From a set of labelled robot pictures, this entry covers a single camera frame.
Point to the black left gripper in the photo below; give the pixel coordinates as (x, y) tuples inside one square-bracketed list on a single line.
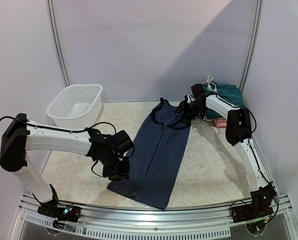
[(124, 173)]

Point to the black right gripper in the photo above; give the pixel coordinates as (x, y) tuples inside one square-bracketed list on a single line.
[(184, 108)]

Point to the navy blue garment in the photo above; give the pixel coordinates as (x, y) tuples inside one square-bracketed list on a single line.
[(159, 149)]

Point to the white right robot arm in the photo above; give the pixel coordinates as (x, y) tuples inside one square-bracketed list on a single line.
[(238, 134)]

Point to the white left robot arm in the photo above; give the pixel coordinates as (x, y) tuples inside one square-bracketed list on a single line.
[(23, 135)]

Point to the white plastic laundry basket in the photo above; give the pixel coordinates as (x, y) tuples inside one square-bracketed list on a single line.
[(76, 106)]

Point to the pink folded garment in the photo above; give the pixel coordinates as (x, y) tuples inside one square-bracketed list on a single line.
[(220, 123)]

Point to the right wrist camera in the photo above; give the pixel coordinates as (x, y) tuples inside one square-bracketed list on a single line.
[(198, 90)]

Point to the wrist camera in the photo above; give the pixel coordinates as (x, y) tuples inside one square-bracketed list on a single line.
[(123, 145), (198, 90)]

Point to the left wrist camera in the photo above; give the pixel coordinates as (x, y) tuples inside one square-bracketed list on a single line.
[(123, 145)]

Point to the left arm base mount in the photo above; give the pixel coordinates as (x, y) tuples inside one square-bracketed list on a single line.
[(61, 212)]

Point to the aluminium front rail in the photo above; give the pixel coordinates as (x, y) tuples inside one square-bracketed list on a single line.
[(209, 222)]

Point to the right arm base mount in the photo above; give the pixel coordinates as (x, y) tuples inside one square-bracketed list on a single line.
[(257, 214)]

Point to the right aluminium frame post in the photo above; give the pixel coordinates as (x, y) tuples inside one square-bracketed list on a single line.
[(252, 44)]

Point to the aluminium frame post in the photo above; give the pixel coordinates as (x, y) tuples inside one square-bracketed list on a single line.
[(56, 41), (252, 44)]

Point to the left aluminium frame post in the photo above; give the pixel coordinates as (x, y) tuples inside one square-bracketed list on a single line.
[(56, 41)]

